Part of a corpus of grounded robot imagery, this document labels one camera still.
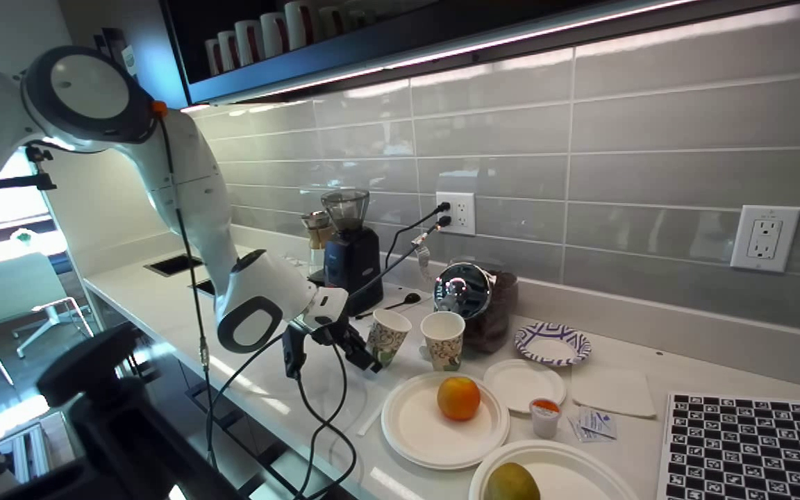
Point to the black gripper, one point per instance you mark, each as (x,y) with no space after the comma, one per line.
(326,324)

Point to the patterned paper cup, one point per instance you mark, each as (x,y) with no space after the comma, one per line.
(442,334)
(386,334)

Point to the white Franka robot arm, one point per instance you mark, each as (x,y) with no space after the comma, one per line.
(93,104)

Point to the patterned paper cup on counter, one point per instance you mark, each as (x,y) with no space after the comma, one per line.
(442,334)

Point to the small sauce cup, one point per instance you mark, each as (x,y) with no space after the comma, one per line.
(546,417)

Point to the black coffee grinder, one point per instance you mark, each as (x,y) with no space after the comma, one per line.
(353,251)

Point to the large white paper plate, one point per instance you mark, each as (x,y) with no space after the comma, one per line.
(418,433)

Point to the orange fruit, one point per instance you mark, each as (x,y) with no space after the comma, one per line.
(460,398)

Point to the chrome kettle on base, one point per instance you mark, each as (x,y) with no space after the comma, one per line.
(485,299)

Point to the small white paper plate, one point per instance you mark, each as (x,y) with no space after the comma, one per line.
(519,383)

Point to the blue patterned paper bowl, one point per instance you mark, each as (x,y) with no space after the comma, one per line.
(554,345)

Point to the yellow green fruit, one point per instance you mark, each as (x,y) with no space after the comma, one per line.
(511,483)

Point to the white plate with green fruit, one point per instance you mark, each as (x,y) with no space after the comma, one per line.
(560,470)

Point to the sauce packet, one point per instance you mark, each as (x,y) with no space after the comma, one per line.
(596,427)

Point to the white paper napkin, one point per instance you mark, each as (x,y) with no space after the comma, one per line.
(613,391)

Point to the white chair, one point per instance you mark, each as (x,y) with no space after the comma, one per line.
(28,284)

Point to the checkerboard calibration board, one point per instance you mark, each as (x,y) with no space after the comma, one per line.
(732,448)

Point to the white wall outlet left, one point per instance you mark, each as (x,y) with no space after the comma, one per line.
(460,209)

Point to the white wall outlet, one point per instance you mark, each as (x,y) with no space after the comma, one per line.
(765,237)
(460,209)

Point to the black foreground camera mount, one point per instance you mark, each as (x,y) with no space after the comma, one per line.
(128,448)

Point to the black wall shelf unit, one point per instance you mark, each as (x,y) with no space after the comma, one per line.
(361,42)

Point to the white mug red handle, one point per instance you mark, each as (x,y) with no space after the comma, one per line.
(274,40)
(244,42)
(296,23)
(211,58)
(225,48)

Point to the white wall outlet right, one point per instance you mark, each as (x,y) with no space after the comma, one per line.
(765,237)

